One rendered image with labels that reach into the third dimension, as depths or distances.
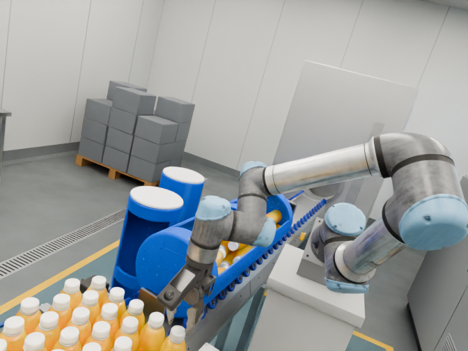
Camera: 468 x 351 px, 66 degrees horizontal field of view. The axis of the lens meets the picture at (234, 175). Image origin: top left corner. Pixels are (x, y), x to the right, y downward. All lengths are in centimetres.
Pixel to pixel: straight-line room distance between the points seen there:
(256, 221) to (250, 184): 10
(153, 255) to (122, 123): 374
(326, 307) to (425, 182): 63
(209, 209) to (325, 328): 65
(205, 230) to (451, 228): 49
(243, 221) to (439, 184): 41
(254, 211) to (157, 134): 377
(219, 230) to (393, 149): 41
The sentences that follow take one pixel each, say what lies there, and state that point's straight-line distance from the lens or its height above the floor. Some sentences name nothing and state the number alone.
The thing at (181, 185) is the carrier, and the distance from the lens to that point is 226.
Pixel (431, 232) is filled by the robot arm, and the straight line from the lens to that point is 74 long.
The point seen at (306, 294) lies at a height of 115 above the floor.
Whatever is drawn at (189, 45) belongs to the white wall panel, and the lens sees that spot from 670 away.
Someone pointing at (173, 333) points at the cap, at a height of 110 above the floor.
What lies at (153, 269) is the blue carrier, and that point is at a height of 108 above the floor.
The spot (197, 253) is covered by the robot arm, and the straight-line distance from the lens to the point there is 86.
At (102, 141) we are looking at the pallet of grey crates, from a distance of 506.
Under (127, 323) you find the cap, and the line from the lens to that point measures 100.
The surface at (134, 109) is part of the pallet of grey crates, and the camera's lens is 474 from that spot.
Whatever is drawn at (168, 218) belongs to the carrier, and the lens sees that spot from 184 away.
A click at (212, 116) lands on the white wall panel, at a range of 645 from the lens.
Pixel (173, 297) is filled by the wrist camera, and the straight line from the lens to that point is 86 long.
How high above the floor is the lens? 174
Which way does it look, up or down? 15 degrees down
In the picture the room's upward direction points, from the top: 16 degrees clockwise
